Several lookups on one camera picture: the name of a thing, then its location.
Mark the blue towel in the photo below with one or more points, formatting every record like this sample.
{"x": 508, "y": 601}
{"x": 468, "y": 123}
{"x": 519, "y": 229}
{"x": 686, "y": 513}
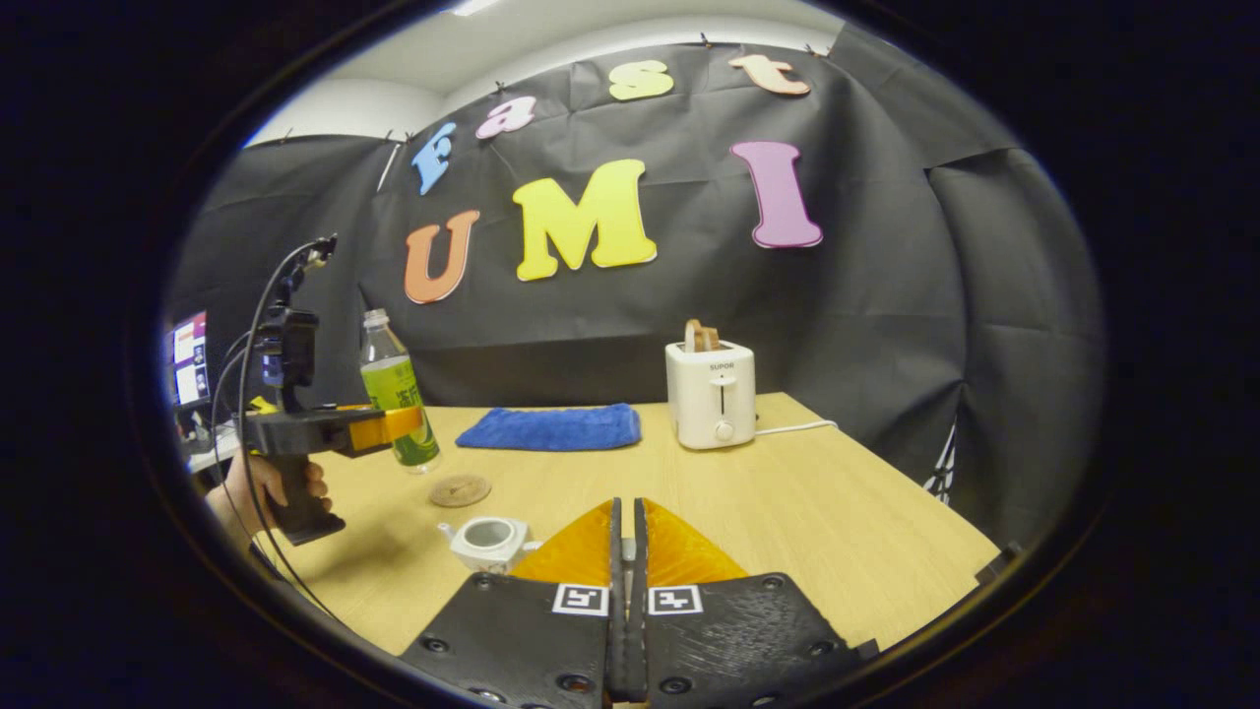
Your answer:
{"x": 551, "y": 428}

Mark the white ceramic teacup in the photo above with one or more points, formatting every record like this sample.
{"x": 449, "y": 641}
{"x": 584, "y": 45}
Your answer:
{"x": 487, "y": 553}

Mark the round brown coaster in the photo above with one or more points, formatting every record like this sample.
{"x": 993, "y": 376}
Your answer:
{"x": 460, "y": 489}

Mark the white side desk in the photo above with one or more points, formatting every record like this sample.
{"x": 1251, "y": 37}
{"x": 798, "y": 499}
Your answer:
{"x": 217, "y": 443}

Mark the computer monitor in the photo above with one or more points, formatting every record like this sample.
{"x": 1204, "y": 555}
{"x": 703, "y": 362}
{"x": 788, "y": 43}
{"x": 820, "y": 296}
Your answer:
{"x": 190, "y": 359}

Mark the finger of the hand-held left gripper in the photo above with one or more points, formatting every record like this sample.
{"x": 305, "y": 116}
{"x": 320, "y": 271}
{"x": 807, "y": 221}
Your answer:
{"x": 389, "y": 428}

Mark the white toaster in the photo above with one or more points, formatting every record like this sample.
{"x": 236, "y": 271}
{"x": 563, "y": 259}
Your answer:
{"x": 711, "y": 394}

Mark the bread slice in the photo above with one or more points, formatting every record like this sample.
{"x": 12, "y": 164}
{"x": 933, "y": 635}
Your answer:
{"x": 703, "y": 335}

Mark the black backdrop cloth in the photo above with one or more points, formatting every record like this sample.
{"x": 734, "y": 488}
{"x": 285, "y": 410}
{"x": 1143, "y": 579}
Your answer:
{"x": 866, "y": 295}

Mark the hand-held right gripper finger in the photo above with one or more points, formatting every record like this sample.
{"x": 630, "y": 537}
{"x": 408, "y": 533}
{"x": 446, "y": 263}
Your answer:
{"x": 617, "y": 630}
{"x": 638, "y": 630}

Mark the green label water bottle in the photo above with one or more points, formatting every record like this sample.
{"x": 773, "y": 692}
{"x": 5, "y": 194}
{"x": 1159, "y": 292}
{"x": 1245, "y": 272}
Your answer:
{"x": 389, "y": 384}

